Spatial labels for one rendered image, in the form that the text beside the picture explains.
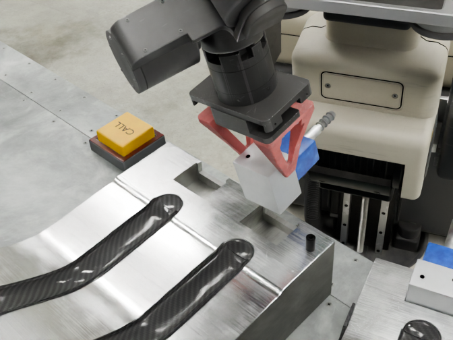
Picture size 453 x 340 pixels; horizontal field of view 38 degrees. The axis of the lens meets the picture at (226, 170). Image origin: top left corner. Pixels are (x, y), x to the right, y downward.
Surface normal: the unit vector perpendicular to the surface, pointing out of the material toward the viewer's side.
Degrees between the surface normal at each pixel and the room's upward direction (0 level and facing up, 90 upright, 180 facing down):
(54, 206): 0
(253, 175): 99
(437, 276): 0
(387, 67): 31
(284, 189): 82
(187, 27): 38
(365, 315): 0
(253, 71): 85
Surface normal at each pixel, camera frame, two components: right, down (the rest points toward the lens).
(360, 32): -0.34, 0.73
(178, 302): 0.01, -0.63
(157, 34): 0.04, -0.16
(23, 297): 0.29, -0.89
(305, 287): 0.72, 0.43
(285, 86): -0.26, -0.72
